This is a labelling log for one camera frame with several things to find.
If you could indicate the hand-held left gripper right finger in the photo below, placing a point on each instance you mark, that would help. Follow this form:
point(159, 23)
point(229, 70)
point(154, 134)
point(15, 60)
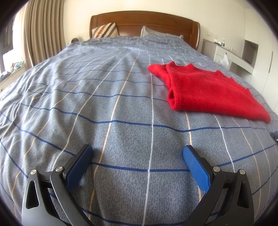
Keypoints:
point(196, 168)

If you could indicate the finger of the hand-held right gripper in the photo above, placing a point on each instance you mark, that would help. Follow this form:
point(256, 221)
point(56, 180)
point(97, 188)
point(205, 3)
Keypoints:
point(275, 135)

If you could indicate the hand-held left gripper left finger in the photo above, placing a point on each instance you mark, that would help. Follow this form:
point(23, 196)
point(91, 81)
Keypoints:
point(79, 167)

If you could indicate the red knitted sweater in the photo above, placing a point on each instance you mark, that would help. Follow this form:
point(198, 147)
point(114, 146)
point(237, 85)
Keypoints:
point(206, 91)

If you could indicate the grey checked bed cover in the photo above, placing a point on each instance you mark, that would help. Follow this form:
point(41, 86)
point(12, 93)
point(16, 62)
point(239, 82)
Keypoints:
point(97, 97)

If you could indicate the white desk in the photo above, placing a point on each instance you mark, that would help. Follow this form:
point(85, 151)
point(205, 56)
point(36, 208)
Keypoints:
point(236, 60)

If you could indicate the white wardrobe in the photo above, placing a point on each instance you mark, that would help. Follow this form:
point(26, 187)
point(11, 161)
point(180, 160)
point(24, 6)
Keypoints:
point(265, 43)

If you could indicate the colourful cloth pile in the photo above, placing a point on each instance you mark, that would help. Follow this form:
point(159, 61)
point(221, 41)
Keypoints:
point(17, 66)

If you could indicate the small dark round clock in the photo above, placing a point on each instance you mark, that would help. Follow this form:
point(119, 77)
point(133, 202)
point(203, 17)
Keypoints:
point(75, 40)

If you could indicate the striped brown cushion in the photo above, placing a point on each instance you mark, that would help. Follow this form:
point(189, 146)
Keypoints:
point(105, 30)

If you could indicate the beige curtain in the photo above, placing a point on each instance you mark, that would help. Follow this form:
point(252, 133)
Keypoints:
point(43, 32)

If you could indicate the grey pillow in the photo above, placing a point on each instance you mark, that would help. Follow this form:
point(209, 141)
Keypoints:
point(152, 32)

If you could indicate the wooden headboard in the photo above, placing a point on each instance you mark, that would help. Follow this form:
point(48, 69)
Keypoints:
point(141, 24)

